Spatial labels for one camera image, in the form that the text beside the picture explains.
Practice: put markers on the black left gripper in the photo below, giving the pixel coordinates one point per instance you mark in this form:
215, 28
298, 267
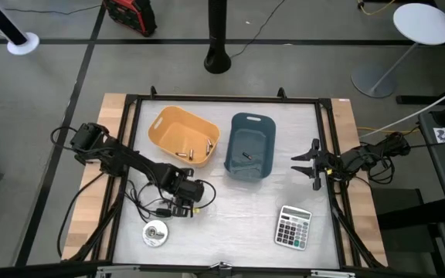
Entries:
184, 189

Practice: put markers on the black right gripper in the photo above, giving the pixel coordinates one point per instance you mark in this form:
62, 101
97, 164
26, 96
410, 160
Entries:
323, 164

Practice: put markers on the dark teal plastic bin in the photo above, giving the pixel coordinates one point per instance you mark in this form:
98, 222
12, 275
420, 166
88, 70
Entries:
253, 170

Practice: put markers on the orange plastic bin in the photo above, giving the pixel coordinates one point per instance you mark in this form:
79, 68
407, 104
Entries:
176, 131

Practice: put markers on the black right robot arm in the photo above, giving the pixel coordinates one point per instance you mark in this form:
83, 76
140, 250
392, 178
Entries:
361, 158

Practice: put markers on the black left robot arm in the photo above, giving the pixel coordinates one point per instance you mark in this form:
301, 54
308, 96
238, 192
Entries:
130, 160

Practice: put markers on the white table mat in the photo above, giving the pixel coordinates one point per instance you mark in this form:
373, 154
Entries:
226, 239

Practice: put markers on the silver desk calculator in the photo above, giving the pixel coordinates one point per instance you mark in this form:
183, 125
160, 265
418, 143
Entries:
293, 231

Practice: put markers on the black desk foot bar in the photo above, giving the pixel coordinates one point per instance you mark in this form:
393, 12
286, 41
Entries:
419, 99

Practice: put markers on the black pole with flared base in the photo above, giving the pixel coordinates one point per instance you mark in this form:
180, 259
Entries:
217, 58

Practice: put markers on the red and black tool case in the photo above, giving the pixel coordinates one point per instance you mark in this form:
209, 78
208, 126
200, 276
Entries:
131, 13

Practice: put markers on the silver camera mount clamp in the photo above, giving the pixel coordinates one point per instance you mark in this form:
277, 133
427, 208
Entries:
221, 267

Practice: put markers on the black metal table frame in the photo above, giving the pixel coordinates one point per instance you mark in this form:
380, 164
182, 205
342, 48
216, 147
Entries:
226, 98

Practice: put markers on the white round pedestal table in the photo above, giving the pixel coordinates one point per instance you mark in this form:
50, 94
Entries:
423, 23

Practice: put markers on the black post with white base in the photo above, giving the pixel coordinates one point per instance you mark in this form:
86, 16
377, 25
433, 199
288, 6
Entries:
23, 43

